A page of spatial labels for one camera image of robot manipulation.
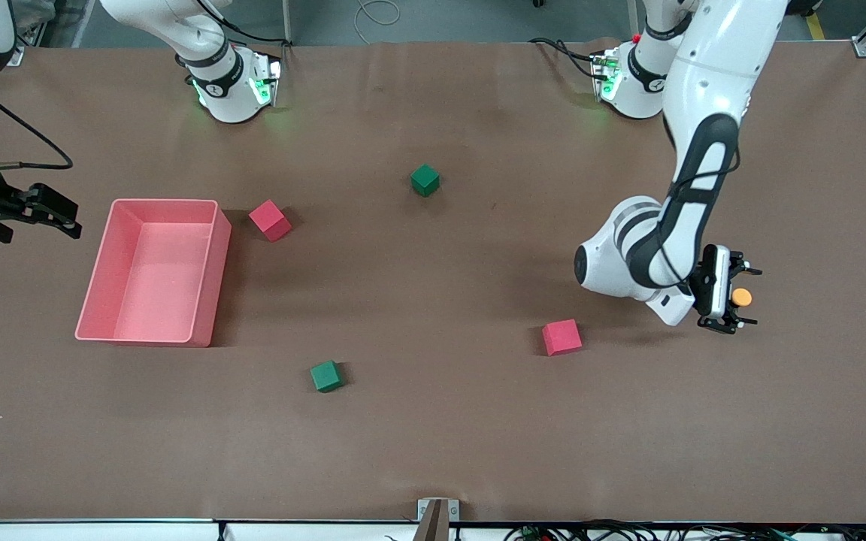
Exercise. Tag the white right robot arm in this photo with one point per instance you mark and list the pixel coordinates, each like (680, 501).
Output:
(219, 90)

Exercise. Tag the yellow floor tape strip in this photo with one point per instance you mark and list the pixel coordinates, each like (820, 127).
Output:
(815, 26)

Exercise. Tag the pink plastic bin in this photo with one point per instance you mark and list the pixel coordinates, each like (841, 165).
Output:
(155, 278)

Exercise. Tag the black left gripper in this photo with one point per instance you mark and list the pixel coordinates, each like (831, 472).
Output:
(734, 267)

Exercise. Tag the red cube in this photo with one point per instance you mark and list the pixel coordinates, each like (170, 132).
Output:
(269, 219)
(561, 336)

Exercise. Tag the thin grey metal post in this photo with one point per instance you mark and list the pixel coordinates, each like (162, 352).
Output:
(286, 22)

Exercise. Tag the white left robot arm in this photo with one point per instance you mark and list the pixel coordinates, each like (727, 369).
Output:
(711, 75)

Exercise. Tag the grey metal bracket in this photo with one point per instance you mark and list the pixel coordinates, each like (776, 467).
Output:
(437, 515)

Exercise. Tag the brown table cover sheet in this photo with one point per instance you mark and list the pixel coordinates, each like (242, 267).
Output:
(433, 436)

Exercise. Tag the yellow push button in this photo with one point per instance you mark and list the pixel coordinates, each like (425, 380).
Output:
(742, 297)

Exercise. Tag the green cube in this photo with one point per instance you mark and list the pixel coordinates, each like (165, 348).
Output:
(425, 180)
(325, 376)

